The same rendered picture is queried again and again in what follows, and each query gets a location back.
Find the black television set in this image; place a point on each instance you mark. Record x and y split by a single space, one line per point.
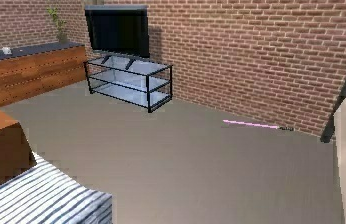
119 30

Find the green house plant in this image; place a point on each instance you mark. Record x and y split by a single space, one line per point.
58 25

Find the black glass television stand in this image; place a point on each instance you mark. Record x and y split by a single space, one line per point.
131 83

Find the pink baseball bat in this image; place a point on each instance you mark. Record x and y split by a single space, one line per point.
251 124

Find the small white cup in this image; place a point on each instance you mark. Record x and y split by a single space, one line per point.
6 50

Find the long wooden sideboard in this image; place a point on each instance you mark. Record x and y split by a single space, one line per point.
31 71

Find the brown wooden bedside table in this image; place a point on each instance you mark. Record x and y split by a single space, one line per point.
1 146

